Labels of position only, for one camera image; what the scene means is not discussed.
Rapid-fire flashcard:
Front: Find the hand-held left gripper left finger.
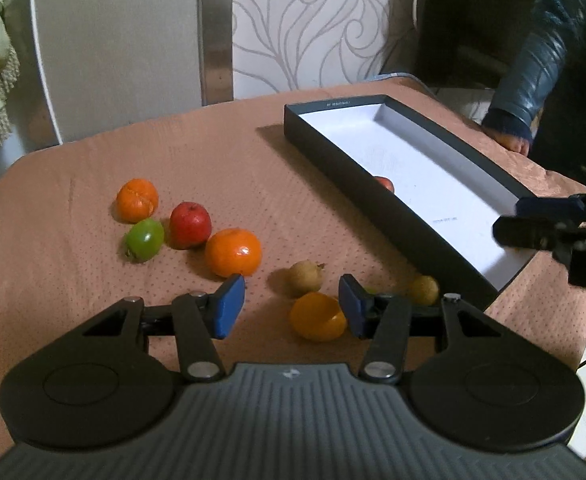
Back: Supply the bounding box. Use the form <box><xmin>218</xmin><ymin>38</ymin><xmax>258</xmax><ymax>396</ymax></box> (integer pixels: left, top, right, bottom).
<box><xmin>80</xmin><ymin>274</ymin><xmax>247</xmax><ymax>382</ymax></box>

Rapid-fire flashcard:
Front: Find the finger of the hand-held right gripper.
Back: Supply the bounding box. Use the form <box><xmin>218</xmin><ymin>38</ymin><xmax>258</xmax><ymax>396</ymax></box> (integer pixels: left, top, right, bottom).
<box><xmin>515</xmin><ymin>194</ymin><xmax>586</xmax><ymax>221</ymax></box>
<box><xmin>493</xmin><ymin>216</ymin><xmax>558</xmax><ymax>252</ymax></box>

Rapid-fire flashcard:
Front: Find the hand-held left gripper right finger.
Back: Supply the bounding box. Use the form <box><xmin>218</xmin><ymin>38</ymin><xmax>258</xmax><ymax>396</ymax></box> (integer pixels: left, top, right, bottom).
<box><xmin>338</xmin><ymin>274</ymin><xmax>504</xmax><ymax>386</ymax></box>

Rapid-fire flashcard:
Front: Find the orange mandarin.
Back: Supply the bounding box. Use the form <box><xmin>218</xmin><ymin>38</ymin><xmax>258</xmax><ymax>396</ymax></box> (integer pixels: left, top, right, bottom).
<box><xmin>289</xmin><ymin>292</ymin><xmax>348</xmax><ymax>343</ymax></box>
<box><xmin>204</xmin><ymin>228</ymin><xmax>264</xmax><ymax>279</ymax></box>
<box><xmin>116</xmin><ymin>178</ymin><xmax>160</xmax><ymax>224</ymax></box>

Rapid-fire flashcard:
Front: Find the brown longan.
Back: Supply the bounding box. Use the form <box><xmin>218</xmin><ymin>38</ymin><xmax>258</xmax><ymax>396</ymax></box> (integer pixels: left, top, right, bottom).
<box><xmin>286</xmin><ymin>260</ymin><xmax>326</xmax><ymax>298</ymax></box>
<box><xmin>407</xmin><ymin>275</ymin><xmax>440</xmax><ymax>307</ymax></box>

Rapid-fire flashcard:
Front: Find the dark grey cardboard box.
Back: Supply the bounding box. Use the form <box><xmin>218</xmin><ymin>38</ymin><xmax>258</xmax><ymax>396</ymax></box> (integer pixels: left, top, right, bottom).
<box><xmin>284</xmin><ymin>94</ymin><xmax>541</xmax><ymax>311</ymax></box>

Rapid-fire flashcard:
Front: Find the creased orange mandarin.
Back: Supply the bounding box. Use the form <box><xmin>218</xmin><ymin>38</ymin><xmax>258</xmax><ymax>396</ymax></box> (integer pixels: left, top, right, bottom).
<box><xmin>116</xmin><ymin>178</ymin><xmax>160</xmax><ymax>224</ymax></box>

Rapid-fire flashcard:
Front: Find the dark cabinet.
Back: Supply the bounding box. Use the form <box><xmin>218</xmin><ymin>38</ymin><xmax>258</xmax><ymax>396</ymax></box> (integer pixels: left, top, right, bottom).
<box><xmin>413</xmin><ymin>0</ymin><xmax>556</xmax><ymax>92</ymax></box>

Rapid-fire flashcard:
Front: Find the silver metal strip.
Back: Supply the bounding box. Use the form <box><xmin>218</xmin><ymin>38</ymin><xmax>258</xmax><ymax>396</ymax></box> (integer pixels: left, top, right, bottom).
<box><xmin>198</xmin><ymin>0</ymin><xmax>235</xmax><ymax>107</ymax></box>

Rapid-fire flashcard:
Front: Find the beige chair back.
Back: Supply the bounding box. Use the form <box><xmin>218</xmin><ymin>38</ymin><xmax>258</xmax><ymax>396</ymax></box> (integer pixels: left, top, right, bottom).
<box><xmin>28</xmin><ymin>0</ymin><xmax>208</xmax><ymax>146</ymax></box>

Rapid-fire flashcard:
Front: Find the swirl patterned panel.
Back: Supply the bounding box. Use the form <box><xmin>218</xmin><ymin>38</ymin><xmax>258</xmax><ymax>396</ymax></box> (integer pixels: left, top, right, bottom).
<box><xmin>230</xmin><ymin>0</ymin><xmax>424</xmax><ymax>102</ymax></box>

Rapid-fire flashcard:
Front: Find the white cable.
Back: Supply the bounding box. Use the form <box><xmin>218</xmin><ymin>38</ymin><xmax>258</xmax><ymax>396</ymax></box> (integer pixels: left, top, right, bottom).
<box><xmin>409</xmin><ymin>0</ymin><xmax>430</xmax><ymax>33</ymax></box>

